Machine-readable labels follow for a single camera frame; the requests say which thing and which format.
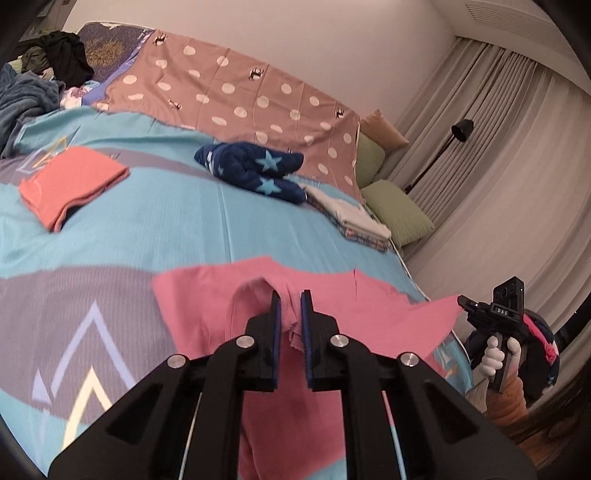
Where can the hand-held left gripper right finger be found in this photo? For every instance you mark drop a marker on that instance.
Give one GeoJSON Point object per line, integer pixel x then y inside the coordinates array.
{"type": "Point", "coordinates": [305, 332]}

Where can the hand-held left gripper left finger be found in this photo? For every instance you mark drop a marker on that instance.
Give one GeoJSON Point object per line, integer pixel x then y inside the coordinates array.
{"type": "Point", "coordinates": [276, 323]}

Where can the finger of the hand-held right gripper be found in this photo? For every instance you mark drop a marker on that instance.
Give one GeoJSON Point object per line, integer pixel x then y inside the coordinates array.
{"type": "Point", "coordinates": [471, 307]}

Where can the pink long-sleeve shirt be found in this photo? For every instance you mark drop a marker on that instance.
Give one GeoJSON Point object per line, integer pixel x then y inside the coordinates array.
{"type": "Point", "coordinates": [207, 300]}

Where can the person's right forearm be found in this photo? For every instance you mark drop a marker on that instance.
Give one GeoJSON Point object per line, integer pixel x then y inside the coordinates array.
{"type": "Point", "coordinates": [503, 401]}

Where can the black clothes pile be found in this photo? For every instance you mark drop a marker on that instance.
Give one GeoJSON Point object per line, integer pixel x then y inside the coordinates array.
{"type": "Point", "coordinates": [64, 60]}

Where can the person's right hand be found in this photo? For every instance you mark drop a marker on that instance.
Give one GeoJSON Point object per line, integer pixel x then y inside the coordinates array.
{"type": "Point", "coordinates": [490, 357]}

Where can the folded grey patterned garment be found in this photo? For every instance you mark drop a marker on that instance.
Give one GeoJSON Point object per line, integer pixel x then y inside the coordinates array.
{"type": "Point", "coordinates": [364, 241]}

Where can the large green pillow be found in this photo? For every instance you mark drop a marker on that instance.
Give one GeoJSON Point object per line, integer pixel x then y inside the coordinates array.
{"type": "Point", "coordinates": [397, 212]}

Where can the folded beige garment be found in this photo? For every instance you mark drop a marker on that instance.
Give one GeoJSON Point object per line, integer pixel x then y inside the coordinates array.
{"type": "Point", "coordinates": [341, 212]}

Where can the person's dark hair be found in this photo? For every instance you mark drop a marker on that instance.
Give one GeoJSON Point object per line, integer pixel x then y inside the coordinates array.
{"type": "Point", "coordinates": [549, 429]}

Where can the beige curtain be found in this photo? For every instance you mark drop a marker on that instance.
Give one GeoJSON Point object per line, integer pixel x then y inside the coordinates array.
{"type": "Point", "coordinates": [508, 161]}

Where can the navy star-print garment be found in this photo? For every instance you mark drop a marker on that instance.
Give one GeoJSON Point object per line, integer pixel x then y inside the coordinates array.
{"type": "Point", "coordinates": [240, 166]}

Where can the black floor lamp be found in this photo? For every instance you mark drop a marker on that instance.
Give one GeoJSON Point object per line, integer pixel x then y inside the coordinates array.
{"type": "Point", "coordinates": [463, 129]}

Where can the small green pillow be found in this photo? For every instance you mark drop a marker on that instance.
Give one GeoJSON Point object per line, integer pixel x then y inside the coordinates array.
{"type": "Point", "coordinates": [369, 159]}

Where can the tan pillow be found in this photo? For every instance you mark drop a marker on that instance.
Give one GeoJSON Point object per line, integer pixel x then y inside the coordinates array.
{"type": "Point", "coordinates": [383, 131]}

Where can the pink polka-dot blanket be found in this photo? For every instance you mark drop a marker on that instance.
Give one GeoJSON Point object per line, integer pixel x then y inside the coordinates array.
{"type": "Point", "coordinates": [207, 92]}

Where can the folded coral garment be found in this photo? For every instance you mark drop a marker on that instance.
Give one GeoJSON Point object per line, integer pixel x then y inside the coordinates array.
{"type": "Point", "coordinates": [69, 184]}

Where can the white ceiling air vent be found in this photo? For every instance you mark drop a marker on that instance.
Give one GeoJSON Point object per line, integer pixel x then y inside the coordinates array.
{"type": "Point", "coordinates": [508, 23]}

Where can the floral white cloth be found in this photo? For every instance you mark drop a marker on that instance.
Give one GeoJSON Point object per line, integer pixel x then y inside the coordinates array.
{"type": "Point", "coordinates": [76, 94]}

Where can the dark blue patterned headboard cushion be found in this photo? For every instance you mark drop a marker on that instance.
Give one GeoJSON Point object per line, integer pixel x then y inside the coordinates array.
{"type": "Point", "coordinates": [106, 46]}

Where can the blue-grey blanket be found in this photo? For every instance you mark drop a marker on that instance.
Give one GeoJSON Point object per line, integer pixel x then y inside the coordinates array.
{"type": "Point", "coordinates": [23, 101]}

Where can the olive green garment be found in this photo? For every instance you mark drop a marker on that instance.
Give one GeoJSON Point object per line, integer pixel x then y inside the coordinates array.
{"type": "Point", "coordinates": [34, 59]}

